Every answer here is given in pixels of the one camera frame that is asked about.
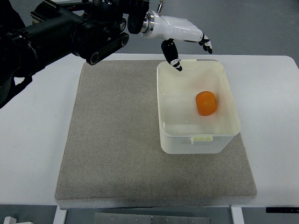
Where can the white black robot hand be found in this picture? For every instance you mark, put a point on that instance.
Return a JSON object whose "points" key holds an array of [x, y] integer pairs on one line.
{"points": [[171, 29]]}

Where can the orange fruit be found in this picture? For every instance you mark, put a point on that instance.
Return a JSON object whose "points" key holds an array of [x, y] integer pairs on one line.
{"points": [[206, 103]]}

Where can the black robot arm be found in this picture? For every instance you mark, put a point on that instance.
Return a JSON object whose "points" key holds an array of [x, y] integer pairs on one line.
{"points": [[92, 30]]}

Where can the white plastic box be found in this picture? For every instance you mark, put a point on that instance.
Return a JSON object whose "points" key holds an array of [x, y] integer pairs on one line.
{"points": [[196, 110]]}

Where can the grey felt mat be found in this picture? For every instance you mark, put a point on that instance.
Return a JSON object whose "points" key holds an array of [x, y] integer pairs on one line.
{"points": [[113, 156]]}

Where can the white table leg right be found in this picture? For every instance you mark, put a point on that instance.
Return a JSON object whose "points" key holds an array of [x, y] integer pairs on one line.
{"points": [[237, 215]]}

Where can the white table leg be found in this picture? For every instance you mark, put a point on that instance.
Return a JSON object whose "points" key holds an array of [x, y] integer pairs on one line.
{"points": [[237, 215], [60, 216]]}

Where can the black table control panel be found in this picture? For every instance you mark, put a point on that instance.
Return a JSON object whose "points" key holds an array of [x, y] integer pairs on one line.
{"points": [[288, 210]]}

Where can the white table leg left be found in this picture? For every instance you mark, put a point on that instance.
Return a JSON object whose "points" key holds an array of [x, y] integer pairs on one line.
{"points": [[60, 216]]}

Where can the white object on floor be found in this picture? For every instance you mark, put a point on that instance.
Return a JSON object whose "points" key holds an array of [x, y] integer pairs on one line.
{"points": [[9, 220]]}

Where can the grey metal base plate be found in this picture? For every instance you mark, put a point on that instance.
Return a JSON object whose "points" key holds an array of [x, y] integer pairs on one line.
{"points": [[114, 218]]}

